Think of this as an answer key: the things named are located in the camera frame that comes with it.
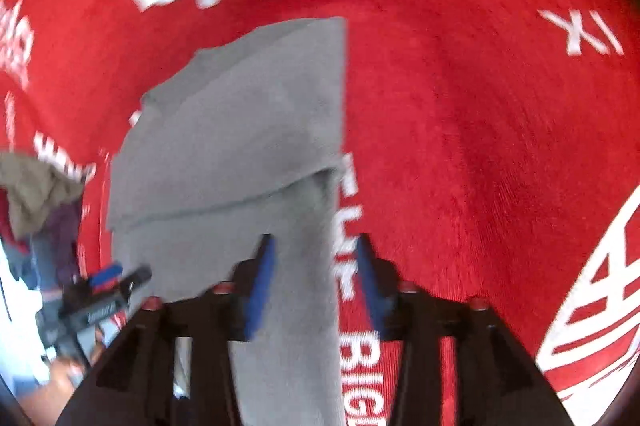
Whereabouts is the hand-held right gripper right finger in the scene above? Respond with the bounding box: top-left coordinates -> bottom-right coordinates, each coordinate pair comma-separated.
356,233 -> 576,426

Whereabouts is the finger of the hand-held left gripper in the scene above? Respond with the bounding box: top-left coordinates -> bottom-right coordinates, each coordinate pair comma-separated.
84,261 -> 125,295
113,265 -> 153,303

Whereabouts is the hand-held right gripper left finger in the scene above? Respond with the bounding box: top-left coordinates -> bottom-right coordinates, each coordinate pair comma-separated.
57,233 -> 277,426

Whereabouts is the grey small garment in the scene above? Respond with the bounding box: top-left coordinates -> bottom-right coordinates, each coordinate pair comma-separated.
107,17 -> 349,426

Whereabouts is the person's left hand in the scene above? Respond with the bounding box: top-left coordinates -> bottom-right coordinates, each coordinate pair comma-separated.
30,347 -> 97,409

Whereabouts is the purple garment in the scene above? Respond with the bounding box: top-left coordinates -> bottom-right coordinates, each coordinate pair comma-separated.
46,200 -> 84,288

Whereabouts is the blue-grey garment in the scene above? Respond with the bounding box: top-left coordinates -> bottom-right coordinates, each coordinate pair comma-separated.
9,232 -> 57,293

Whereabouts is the red printed blanket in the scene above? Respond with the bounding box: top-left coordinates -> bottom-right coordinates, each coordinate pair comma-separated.
0,0 -> 640,426

